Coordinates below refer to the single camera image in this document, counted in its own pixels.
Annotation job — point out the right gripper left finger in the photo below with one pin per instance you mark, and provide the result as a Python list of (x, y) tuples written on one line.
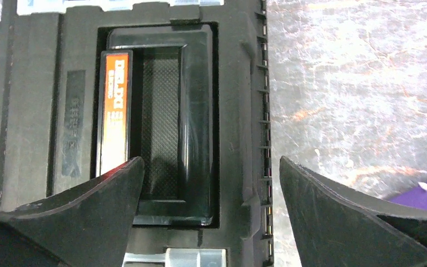
[(87, 225)]

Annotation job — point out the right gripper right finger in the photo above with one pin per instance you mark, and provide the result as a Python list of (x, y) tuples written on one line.
[(335, 225)]

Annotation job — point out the black plastic toolbox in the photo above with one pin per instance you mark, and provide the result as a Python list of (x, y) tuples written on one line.
[(86, 86)]

